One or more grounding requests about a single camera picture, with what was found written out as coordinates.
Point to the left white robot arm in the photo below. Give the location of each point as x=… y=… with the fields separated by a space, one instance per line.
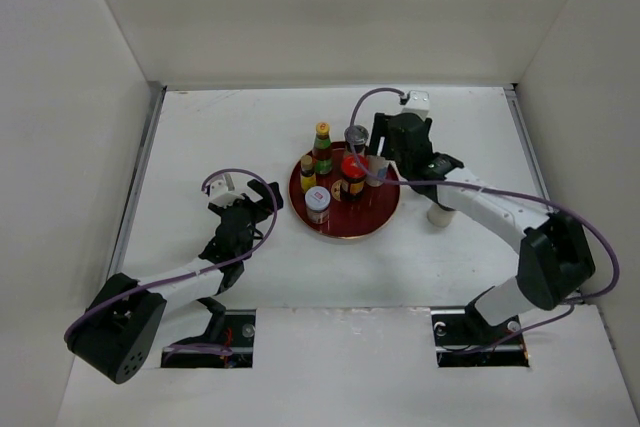
x=117 y=331

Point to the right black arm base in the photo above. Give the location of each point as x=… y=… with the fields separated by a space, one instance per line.
x=461 y=344

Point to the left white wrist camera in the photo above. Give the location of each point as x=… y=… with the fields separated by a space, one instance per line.
x=221 y=192

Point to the small yellow label bottle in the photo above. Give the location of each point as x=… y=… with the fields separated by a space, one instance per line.
x=307 y=173

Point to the red lid sauce jar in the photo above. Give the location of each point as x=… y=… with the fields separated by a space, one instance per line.
x=353 y=177

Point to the red round tray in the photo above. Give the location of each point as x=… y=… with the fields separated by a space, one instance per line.
x=348 y=219

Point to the black cap pepper bottle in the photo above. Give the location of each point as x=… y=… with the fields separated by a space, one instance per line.
x=440 y=216

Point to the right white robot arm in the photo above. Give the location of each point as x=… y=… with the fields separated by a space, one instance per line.
x=554 y=258

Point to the silver lid spice jar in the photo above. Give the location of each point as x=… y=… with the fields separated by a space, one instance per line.
x=317 y=202

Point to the green label sauce bottle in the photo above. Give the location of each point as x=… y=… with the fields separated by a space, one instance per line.
x=322 y=152

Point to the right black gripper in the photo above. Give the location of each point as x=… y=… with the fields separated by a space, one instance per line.
x=381 y=129

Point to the grey cap salt grinder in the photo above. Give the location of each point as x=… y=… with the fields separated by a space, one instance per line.
x=356 y=138

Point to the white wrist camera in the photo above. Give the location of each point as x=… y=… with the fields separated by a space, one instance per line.
x=416 y=102
x=221 y=192

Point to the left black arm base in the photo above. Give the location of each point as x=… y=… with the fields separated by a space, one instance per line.
x=227 y=342

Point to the white blue cylinder shaker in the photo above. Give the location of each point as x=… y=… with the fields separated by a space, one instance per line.
x=378 y=168

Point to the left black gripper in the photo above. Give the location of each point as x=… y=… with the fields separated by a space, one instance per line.
x=263 y=192

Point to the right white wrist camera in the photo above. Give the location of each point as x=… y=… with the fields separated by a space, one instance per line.
x=416 y=102

